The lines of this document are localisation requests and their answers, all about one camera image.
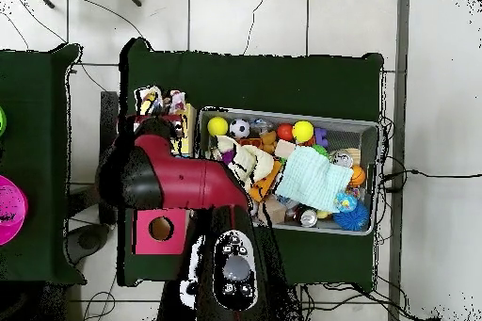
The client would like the thin black floor wire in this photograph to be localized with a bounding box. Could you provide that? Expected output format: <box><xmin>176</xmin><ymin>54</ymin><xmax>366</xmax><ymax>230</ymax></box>
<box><xmin>242</xmin><ymin>0</ymin><xmax>274</xmax><ymax>56</ymax></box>

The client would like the yellow ball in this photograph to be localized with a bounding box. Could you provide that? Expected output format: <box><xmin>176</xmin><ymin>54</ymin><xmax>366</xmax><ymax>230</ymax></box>
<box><xmin>206</xmin><ymin>116</ymin><xmax>230</xmax><ymax>137</ymax></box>
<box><xmin>291</xmin><ymin>120</ymin><xmax>314</xmax><ymax>144</ymax></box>

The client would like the grey mesh bin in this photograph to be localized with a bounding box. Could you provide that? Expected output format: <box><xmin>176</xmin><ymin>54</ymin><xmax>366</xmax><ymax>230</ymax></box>
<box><xmin>195</xmin><ymin>105</ymin><xmax>380</xmax><ymax>236</ymax></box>

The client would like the wooden box with three holes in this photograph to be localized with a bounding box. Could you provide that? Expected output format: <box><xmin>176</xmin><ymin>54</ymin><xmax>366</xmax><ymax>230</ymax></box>
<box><xmin>133</xmin><ymin>100</ymin><xmax>198</xmax><ymax>255</ymax></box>

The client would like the wooden cube block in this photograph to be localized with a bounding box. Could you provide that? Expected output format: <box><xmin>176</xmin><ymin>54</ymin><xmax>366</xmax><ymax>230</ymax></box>
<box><xmin>257</xmin><ymin>194</ymin><xmax>287</xmax><ymax>225</ymax></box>

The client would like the colourful dotted paper wrapper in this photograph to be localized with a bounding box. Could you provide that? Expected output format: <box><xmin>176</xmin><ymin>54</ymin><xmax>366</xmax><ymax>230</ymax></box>
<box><xmin>135</xmin><ymin>85</ymin><xmax>187</xmax><ymax>117</ymax></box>

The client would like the mint green cloth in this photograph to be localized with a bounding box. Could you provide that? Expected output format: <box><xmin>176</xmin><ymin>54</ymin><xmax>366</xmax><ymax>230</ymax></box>
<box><xmin>274</xmin><ymin>145</ymin><xmax>355</xmax><ymax>214</ymax></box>

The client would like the black power cable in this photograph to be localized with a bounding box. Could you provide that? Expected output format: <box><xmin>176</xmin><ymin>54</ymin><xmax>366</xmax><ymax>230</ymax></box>
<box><xmin>379</xmin><ymin>168</ymin><xmax>482</xmax><ymax>194</ymax></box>

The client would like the small orange basketball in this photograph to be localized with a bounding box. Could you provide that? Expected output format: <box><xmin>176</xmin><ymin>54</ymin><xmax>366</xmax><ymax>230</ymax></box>
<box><xmin>347</xmin><ymin>164</ymin><xmax>367</xmax><ymax>187</ymax></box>

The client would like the black frame between tables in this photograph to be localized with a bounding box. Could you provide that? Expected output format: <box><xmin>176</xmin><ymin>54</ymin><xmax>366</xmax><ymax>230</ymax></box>
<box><xmin>98</xmin><ymin>90</ymin><xmax>120</xmax><ymax>226</ymax></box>

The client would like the small red ball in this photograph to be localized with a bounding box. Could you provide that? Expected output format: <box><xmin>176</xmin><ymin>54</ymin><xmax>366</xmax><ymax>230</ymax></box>
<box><xmin>276</xmin><ymin>123</ymin><xmax>295</xmax><ymax>142</ymax></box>

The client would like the cream cloth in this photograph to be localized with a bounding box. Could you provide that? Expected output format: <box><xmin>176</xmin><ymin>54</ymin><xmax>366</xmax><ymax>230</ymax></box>
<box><xmin>214</xmin><ymin>135</ymin><xmax>276</xmax><ymax>194</ymax></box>

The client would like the dark green side table cloth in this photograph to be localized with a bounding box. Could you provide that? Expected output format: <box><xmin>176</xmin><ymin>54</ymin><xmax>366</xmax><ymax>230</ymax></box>
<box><xmin>0</xmin><ymin>42</ymin><xmax>87</xmax><ymax>285</ymax></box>

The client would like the small soccer ball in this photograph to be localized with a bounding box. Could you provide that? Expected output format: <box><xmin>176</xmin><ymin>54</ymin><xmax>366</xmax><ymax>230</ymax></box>
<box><xmin>229</xmin><ymin>118</ymin><xmax>251</xmax><ymax>140</ymax></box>

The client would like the pink plastic bowl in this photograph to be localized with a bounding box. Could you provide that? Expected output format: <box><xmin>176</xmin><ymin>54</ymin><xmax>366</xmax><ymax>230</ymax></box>
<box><xmin>0</xmin><ymin>174</ymin><xmax>30</xmax><ymax>247</ymax></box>

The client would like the blue spiky ball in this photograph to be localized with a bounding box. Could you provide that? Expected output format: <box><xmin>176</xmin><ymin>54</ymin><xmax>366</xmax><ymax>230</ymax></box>
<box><xmin>331</xmin><ymin>201</ymin><xmax>371</xmax><ymax>233</ymax></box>

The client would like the globe print ball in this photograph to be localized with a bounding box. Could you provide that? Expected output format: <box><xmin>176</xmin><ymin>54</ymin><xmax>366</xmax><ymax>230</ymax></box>
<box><xmin>334</xmin><ymin>191</ymin><xmax>358</xmax><ymax>214</ymax></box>

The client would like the grey floor base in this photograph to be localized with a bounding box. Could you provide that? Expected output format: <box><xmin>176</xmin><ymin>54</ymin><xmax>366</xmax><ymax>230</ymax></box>
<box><xmin>66</xmin><ymin>222</ymin><xmax>112</xmax><ymax>265</ymax></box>

